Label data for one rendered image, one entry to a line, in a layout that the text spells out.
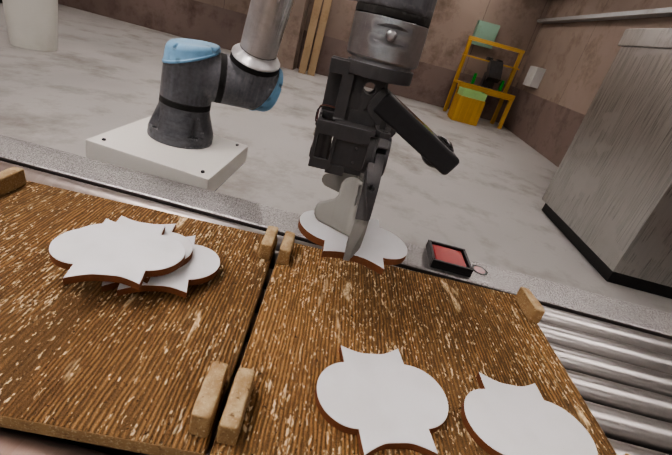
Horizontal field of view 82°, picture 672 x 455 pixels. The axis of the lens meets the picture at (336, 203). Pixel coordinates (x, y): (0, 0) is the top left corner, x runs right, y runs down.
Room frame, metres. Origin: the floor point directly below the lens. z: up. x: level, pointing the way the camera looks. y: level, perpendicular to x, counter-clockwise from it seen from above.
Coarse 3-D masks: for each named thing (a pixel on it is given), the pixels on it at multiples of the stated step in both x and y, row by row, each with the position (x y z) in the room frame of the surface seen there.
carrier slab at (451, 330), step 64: (320, 256) 0.52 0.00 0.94; (256, 320) 0.35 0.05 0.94; (320, 320) 0.38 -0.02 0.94; (384, 320) 0.41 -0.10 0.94; (448, 320) 0.45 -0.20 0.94; (512, 320) 0.49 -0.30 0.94; (256, 384) 0.27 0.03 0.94; (448, 384) 0.33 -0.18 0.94; (512, 384) 0.36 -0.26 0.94; (256, 448) 0.21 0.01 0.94; (320, 448) 0.22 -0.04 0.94; (448, 448) 0.25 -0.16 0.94
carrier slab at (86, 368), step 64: (64, 192) 0.50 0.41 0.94; (0, 256) 0.34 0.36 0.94; (256, 256) 0.47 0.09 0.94; (0, 320) 0.26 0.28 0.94; (64, 320) 0.28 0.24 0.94; (128, 320) 0.30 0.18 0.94; (192, 320) 0.32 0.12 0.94; (0, 384) 0.20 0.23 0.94; (64, 384) 0.22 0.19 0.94; (128, 384) 0.23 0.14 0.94; (192, 384) 0.25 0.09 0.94; (128, 448) 0.19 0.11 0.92; (192, 448) 0.19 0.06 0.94
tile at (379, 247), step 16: (304, 224) 0.41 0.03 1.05; (320, 224) 0.42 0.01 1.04; (368, 224) 0.46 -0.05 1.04; (320, 240) 0.39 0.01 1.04; (336, 240) 0.39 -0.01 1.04; (368, 240) 0.42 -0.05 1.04; (384, 240) 0.43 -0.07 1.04; (400, 240) 0.45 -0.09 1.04; (336, 256) 0.37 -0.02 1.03; (368, 256) 0.38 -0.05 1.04; (384, 256) 0.39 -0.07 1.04; (400, 256) 0.41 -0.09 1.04
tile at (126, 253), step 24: (72, 240) 0.35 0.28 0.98; (96, 240) 0.36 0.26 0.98; (120, 240) 0.37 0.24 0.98; (144, 240) 0.39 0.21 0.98; (168, 240) 0.40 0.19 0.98; (72, 264) 0.32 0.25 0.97; (96, 264) 0.32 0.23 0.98; (120, 264) 0.33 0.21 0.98; (144, 264) 0.34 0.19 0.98; (168, 264) 0.36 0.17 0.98
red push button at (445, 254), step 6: (438, 246) 0.67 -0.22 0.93; (438, 252) 0.65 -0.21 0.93; (444, 252) 0.66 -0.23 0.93; (450, 252) 0.66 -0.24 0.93; (456, 252) 0.67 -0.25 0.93; (438, 258) 0.63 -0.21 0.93; (444, 258) 0.63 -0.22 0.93; (450, 258) 0.64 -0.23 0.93; (456, 258) 0.65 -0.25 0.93; (462, 258) 0.65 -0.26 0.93; (462, 264) 0.63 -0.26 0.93
